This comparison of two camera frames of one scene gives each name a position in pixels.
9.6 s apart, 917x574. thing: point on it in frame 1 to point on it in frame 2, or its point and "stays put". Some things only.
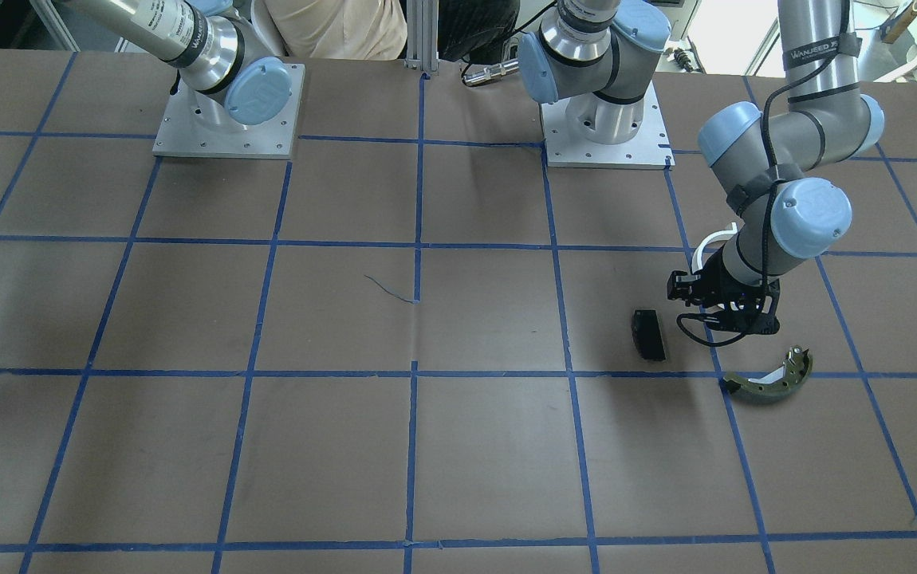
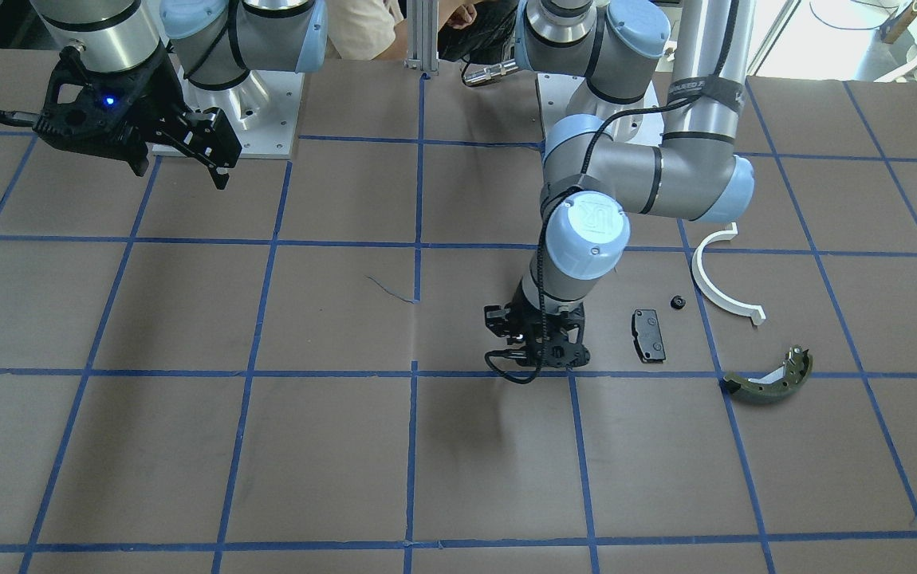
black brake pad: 647,335 stays put
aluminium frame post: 423,35 stays put
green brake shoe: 778,385 stays put
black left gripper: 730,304 to 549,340
